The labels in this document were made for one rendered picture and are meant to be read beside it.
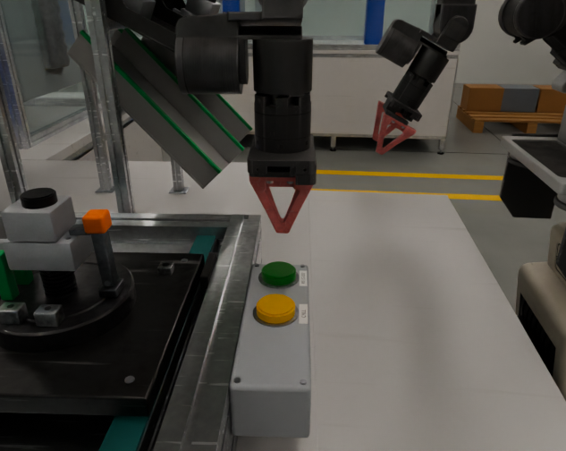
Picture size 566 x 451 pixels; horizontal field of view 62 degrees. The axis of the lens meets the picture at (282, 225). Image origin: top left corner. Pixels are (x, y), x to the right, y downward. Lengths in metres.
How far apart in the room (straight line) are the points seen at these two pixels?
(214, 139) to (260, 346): 0.49
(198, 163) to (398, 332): 0.38
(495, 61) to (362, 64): 5.25
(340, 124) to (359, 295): 3.81
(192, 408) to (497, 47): 9.13
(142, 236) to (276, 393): 0.38
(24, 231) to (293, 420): 0.29
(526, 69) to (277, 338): 9.23
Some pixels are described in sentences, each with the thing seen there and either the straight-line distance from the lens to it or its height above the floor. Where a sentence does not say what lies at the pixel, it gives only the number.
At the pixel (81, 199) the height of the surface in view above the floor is 0.86.
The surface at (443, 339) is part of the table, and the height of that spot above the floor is 0.86.
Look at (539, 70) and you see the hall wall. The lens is 9.66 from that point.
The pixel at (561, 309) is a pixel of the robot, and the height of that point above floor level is 0.80.
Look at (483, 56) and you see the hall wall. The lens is 9.32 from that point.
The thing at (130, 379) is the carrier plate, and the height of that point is 0.97.
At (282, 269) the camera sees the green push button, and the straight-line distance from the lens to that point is 0.55.
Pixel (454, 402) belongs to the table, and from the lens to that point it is 0.58.
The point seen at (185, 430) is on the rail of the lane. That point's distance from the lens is 0.40.
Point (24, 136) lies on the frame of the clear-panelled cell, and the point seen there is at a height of 0.90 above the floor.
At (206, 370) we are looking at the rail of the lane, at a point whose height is 0.95.
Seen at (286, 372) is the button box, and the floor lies 0.96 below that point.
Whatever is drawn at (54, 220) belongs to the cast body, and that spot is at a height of 1.08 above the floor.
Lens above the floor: 1.25
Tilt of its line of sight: 25 degrees down
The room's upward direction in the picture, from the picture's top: straight up
